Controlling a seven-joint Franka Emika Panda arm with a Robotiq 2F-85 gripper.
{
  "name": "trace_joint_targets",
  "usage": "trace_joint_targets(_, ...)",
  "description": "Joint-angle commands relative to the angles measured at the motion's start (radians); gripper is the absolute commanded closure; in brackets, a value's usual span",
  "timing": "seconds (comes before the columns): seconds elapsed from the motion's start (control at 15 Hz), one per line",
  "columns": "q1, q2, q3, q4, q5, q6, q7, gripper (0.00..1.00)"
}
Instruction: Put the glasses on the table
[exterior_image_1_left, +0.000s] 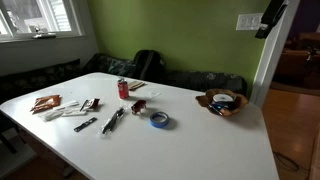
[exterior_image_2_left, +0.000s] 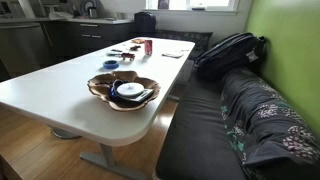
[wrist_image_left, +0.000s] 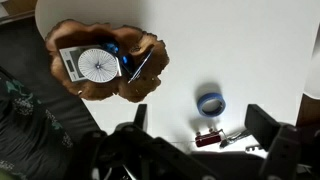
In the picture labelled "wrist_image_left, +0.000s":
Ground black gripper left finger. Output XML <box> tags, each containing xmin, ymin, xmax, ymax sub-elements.
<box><xmin>134</xmin><ymin>104</ymin><xmax>147</xmax><ymax>131</ymax></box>

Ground silver kitchen scale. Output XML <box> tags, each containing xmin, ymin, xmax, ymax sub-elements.
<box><xmin>59</xmin><ymin>45</ymin><xmax>122</xmax><ymax>83</ymax></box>

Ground blue lens glasses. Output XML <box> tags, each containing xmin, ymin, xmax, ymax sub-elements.
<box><xmin>101</xmin><ymin>41</ymin><xmax>154</xmax><ymax>83</ymax></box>

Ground floral dark cushion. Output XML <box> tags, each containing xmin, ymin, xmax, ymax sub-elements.
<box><xmin>0</xmin><ymin>68</ymin><xmax>74</xmax><ymax>180</ymax></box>

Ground red pocket knife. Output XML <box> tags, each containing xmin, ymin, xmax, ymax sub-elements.
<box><xmin>195</xmin><ymin>128</ymin><xmax>222</xmax><ymax>147</ymax></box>

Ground dark bench seat cushion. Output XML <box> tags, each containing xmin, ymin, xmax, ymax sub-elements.
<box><xmin>0</xmin><ymin>17</ymin><xmax>99</xmax><ymax>136</ymax></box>

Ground blue tape roll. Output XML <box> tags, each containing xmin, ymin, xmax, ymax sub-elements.
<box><xmin>197</xmin><ymin>92</ymin><xmax>226</xmax><ymax>117</ymax></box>

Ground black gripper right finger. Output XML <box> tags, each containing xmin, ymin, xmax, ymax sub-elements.
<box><xmin>244</xmin><ymin>104</ymin><xmax>280</xmax><ymax>151</ymax></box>

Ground silver keys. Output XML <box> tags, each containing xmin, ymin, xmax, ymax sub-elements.
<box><xmin>219</xmin><ymin>130</ymin><xmax>262</xmax><ymax>152</ymax></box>

